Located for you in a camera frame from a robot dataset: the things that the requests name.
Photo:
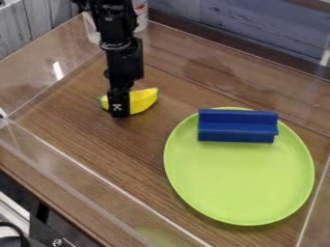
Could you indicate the green round plate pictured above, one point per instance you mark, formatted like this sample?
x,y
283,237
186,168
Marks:
x,y
242,184

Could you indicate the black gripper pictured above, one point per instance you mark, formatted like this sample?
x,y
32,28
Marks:
x,y
124,69

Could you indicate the yellow toy banana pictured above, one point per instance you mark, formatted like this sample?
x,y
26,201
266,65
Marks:
x,y
142,99

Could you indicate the blue stepped block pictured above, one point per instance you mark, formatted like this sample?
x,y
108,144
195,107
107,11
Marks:
x,y
249,126

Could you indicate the white labelled canister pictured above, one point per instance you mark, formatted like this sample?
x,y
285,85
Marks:
x,y
141,7

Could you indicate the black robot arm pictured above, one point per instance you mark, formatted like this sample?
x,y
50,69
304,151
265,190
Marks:
x,y
115,22

